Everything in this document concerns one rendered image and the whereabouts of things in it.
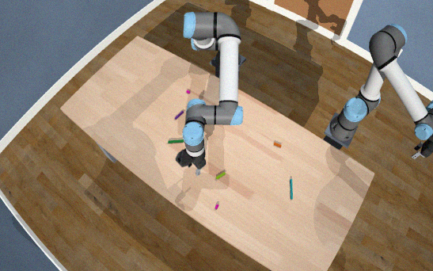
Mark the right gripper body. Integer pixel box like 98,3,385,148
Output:
175,147,206,170

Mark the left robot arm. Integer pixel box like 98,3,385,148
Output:
330,24,433,141

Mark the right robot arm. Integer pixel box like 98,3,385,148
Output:
183,12,243,152

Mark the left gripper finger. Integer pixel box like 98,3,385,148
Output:
412,151,425,159
414,142,423,151

